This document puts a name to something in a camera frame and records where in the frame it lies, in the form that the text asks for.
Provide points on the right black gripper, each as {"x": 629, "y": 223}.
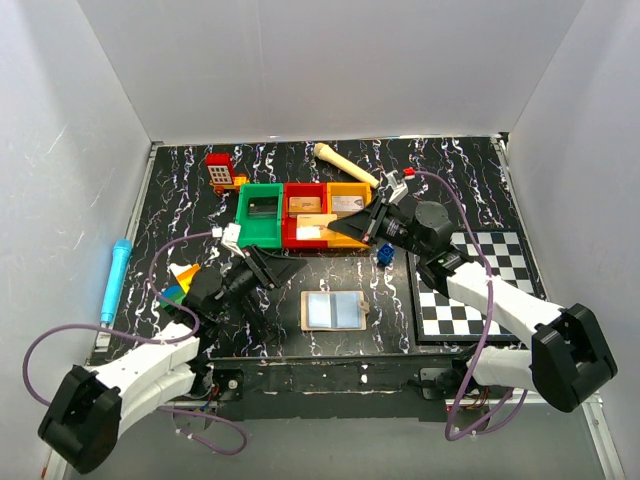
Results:
{"x": 366, "y": 223}

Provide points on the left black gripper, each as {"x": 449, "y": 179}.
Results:
{"x": 278, "y": 269}

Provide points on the orange gold credit card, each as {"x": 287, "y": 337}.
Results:
{"x": 315, "y": 227}

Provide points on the beige leather card holder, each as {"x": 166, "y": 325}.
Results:
{"x": 332, "y": 311}

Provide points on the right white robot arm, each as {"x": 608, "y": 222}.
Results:
{"x": 566, "y": 357}

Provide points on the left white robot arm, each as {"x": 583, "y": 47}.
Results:
{"x": 92, "y": 408}

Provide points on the silver card box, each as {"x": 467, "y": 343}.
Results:
{"x": 345, "y": 205}

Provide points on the black card box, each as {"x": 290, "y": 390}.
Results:
{"x": 263, "y": 207}

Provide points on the orange card box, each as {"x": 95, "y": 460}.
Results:
{"x": 304, "y": 205}

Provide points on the yellow plastic bin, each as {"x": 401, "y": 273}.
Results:
{"x": 347, "y": 188}

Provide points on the small blue toy block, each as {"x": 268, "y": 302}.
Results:
{"x": 385, "y": 254}

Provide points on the red plastic bin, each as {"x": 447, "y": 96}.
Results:
{"x": 317, "y": 193}

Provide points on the green plastic bin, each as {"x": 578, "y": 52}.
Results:
{"x": 263, "y": 232}

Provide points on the beige toy microphone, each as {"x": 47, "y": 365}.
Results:
{"x": 325, "y": 153}

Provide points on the colourful toy block building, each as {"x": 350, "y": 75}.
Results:
{"x": 177, "y": 287}

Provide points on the checkered chess board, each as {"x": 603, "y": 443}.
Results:
{"x": 441, "y": 320}

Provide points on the blue toy microphone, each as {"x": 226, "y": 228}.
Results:
{"x": 121, "y": 253}

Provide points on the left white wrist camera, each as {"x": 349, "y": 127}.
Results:
{"x": 229, "y": 236}

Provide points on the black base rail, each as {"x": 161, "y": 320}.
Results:
{"x": 336, "y": 387}

